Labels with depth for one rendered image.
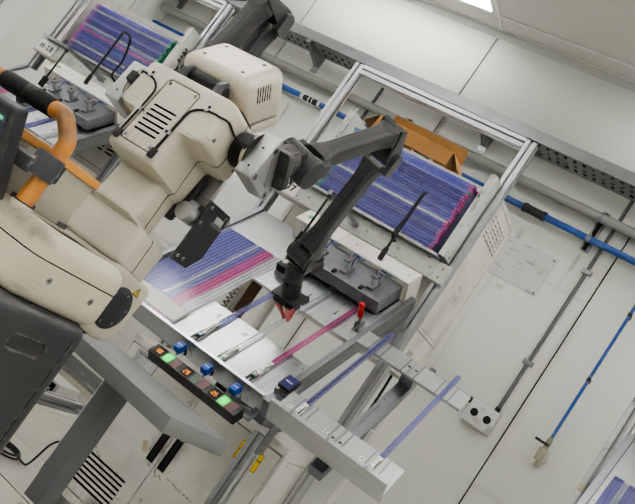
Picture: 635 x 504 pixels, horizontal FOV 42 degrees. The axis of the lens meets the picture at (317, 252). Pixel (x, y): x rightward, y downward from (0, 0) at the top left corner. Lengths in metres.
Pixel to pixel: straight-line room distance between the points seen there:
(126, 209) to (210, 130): 0.25
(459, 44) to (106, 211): 3.34
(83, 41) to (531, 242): 2.34
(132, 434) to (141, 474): 0.13
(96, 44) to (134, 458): 1.83
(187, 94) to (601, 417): 2.74
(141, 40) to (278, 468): 1.93
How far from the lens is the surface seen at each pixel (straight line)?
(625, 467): 2.44
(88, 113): 3.42
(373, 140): 2.08
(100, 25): 3.79
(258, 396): 2.23
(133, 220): 1.81
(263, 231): 2.88
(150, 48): 3.57
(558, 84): 4.66
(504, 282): 4.22
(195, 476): 2.63
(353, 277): 2.63
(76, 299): 1.51
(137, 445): 2.75
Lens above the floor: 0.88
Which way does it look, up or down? 6 degrees up
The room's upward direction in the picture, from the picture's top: 35 degrees clockwise
